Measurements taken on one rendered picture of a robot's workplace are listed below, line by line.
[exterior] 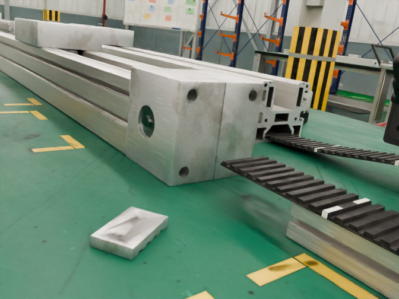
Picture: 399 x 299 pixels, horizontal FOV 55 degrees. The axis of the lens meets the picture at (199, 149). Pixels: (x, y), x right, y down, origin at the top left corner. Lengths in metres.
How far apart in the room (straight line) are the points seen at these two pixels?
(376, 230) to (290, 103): 0.35
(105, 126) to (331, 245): 0.29
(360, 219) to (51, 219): 0.20
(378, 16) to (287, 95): 8.63
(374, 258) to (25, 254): 0.20
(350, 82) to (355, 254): 9.07
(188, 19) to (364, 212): 5.94
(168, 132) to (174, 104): 0.03
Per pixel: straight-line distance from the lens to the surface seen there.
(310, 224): 0.28
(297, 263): 0.27
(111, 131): 0.45
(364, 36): 9.28
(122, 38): 1.03
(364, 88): 9.15
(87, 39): 0.72
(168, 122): 0.34
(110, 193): 0.33
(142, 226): 0.26
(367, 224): 0.26
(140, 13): 6.76
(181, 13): 6.24
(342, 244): 0.27
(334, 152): 0.49
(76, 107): 0.55
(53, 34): 0.71
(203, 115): 0.35
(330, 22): 3.87
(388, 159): 0.45
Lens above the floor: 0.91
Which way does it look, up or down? 16 degrees down
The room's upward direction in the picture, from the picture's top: 7 degrees clockwise
